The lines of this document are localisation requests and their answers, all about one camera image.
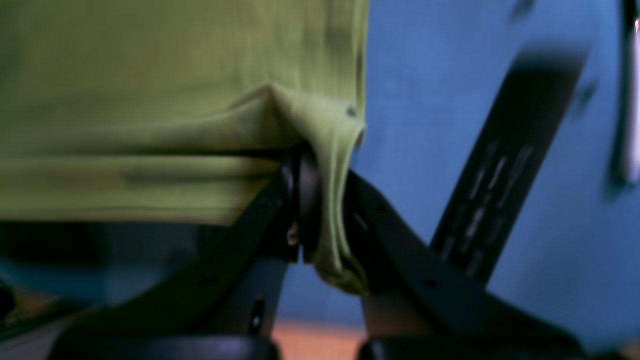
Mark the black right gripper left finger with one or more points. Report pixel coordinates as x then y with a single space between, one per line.
235 286

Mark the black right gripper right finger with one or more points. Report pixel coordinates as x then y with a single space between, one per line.
394 257

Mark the olive green t-shirt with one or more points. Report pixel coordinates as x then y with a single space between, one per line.
168 110

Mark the blue table cloth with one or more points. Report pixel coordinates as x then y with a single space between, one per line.
433 68

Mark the black remote control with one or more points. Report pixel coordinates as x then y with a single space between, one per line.
526 113

